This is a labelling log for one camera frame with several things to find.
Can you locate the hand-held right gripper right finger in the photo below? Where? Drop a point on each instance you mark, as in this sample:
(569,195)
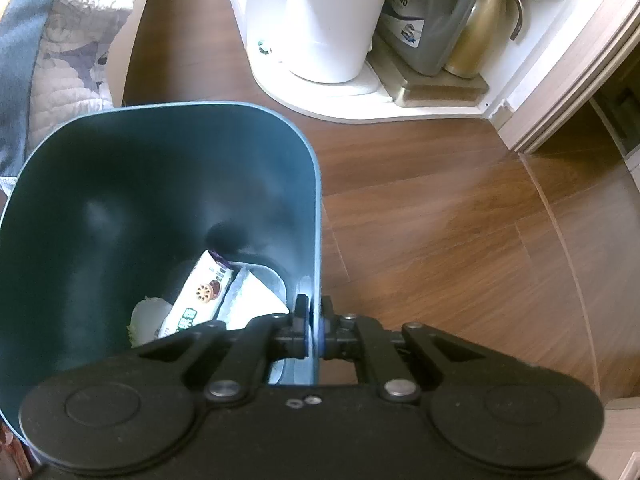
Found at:
(329,332)

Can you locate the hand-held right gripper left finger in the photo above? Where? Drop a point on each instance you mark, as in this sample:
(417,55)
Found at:
(300,332)

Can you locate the white paper towel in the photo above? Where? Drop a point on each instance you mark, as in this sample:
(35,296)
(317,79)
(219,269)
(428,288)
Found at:
(250,300)

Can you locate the white and purple cookie box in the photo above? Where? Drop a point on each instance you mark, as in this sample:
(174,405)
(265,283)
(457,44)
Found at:
(202,295)

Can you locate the white tissue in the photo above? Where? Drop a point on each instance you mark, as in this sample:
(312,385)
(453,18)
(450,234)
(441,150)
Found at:
(147,320)

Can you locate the blue plastic waste bin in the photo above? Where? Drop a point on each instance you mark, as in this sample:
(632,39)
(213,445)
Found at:
(125,200)

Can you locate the white corner shelf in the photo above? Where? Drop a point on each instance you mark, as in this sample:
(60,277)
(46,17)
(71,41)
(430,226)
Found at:
(320,95)

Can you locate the beige flat box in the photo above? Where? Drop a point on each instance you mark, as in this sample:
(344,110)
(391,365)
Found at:
(430,87)

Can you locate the white cylindrical bin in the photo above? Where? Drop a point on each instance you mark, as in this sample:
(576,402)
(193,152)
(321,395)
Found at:
(335,20)

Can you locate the grey oil jug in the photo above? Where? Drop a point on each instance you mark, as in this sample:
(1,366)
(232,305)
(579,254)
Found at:
(430,15)

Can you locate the gold thermos flask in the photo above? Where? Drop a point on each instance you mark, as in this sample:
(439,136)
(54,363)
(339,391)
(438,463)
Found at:
(480,30)

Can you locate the quilted floral mattress pad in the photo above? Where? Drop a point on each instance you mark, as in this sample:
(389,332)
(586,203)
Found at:
(75,45)

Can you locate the beige bed frame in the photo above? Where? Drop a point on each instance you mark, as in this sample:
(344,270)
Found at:
(135,30)

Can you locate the beige door frame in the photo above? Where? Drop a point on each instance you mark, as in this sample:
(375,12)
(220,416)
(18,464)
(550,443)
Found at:
(565,80)

